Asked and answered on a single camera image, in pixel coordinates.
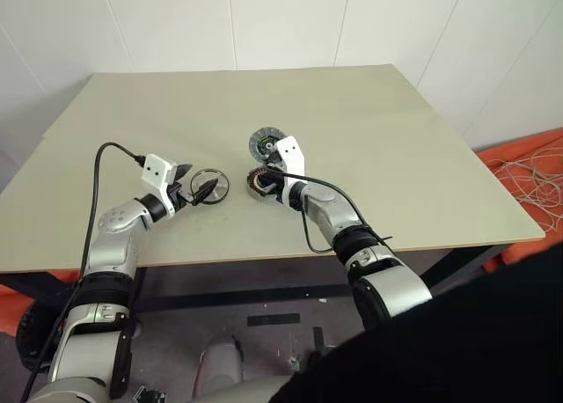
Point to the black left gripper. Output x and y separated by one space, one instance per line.
181 196

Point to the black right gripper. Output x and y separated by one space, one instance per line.
278 185

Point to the round silver motor lid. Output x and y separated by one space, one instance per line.
221 187

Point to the spoked silver rotor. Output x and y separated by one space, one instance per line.
257 139

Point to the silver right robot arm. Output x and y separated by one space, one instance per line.
330 209

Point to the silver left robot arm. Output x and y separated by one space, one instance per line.
110 244

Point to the black floor tape strip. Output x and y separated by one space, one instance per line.
272 320

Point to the grey rounded robot foot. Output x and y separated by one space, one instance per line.
220 363

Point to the silver robot torso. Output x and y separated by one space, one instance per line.
246 390

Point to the small black floor device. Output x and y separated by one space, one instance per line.
149 395

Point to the small black rounded shape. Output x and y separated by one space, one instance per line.
31 337

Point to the large black rounded shape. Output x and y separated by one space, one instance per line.
462 341

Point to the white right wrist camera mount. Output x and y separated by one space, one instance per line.
290 154

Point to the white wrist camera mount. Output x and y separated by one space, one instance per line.
155 170
290 154

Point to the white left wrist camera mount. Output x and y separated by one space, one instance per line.
155 170

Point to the black metal table frame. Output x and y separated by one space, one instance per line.
220 301

